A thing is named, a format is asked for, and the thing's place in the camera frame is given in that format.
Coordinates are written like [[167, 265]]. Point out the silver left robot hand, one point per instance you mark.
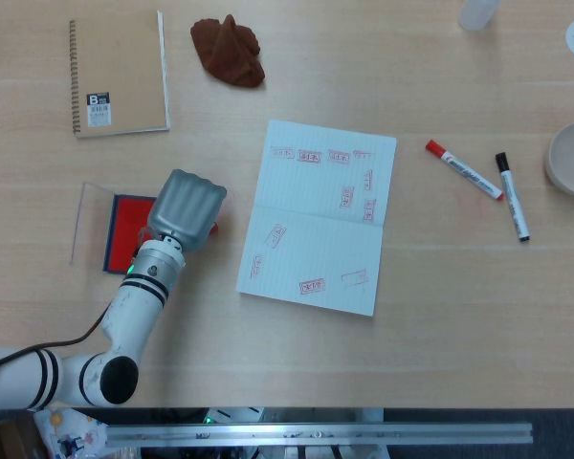
[[186, 210]]

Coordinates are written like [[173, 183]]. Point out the small red white stamp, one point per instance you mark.
[[214, 228]]

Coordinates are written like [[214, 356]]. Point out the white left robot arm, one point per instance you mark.
[[134, 311]]

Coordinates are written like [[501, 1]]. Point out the open white lined notebook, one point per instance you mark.
[[315, 229]]

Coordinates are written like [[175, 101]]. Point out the brown kraft spiral notebook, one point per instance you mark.
[[119, 72]]

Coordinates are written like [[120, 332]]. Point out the red ink pad clear lid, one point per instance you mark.
[[126, 225]]

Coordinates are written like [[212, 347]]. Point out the crumpled brown cloth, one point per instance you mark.
[[229, 52]]

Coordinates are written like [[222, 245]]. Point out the white base unit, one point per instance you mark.
[[234, 415]]

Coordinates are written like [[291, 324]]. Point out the white printed paper sheet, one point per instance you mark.
[[67, 430]]

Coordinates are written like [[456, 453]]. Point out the red cap whiteboard marker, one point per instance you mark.
[[464, 171]]

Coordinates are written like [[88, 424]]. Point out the black cap whiteboard marker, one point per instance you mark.
[[512, 196]]

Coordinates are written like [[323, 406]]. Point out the translucent squeeze bottle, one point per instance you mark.
[[478, 14]]

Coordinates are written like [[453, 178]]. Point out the beige bowl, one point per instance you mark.
[[571, 162]]

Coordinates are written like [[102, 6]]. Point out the aluminium profile rail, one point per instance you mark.
[[315, 432]]

